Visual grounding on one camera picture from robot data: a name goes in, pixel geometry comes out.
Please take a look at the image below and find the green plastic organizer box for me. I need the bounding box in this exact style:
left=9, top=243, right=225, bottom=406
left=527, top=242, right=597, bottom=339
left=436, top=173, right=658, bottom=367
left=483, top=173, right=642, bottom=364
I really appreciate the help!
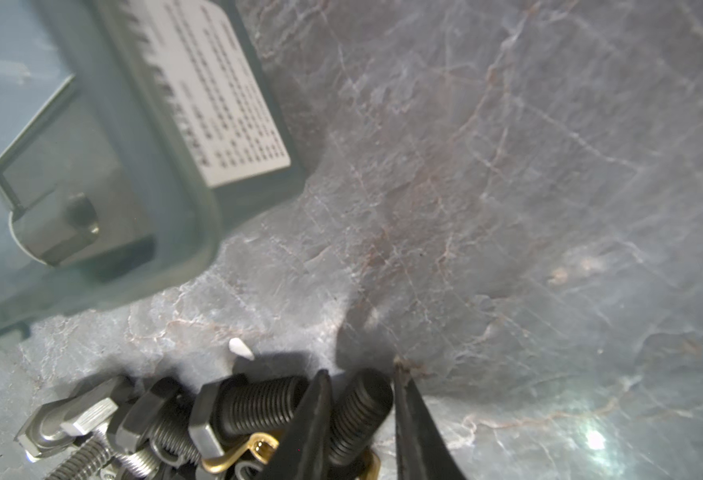
left=0, top=1, right=307, bottom=348

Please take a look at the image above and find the silver screw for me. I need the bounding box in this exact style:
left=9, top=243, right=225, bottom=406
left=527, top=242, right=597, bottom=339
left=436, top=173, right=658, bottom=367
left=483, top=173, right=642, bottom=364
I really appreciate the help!
left=45, top=437, right=114, bottom=480

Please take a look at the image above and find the silver hex bolt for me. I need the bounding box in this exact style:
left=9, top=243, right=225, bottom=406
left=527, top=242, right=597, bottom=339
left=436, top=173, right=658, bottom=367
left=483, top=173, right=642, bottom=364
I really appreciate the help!
left=107, top=377, right=202, bottom=465
left=15, top=375, right=134, bottom=462

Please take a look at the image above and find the brass wing nut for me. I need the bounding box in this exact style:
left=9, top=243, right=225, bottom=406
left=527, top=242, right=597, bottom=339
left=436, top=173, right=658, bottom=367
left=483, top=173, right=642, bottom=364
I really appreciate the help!
left=202, top=432, right=280, bottom=474

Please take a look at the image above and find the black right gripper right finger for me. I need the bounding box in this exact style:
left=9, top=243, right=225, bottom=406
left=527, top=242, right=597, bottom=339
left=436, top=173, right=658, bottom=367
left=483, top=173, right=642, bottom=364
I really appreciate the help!
left=393, top=359, right=465, bottom=480

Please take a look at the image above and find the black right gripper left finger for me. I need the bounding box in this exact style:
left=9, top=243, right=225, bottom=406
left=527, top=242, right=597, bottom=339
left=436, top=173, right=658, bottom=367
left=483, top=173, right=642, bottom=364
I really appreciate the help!
left=258, top=369, right=333, bottom=480

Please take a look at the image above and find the small white plastic chip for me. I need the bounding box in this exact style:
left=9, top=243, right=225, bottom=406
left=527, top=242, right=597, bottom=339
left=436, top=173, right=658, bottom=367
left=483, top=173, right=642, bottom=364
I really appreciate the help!
left=228, top=337, right=256, bottom=361

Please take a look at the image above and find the black hex bolt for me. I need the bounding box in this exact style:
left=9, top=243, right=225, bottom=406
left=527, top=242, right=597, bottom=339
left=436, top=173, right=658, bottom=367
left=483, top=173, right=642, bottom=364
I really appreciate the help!
left=188, top=374, right=309, bottom=459
left=329, top=369, right=393, bottom=467

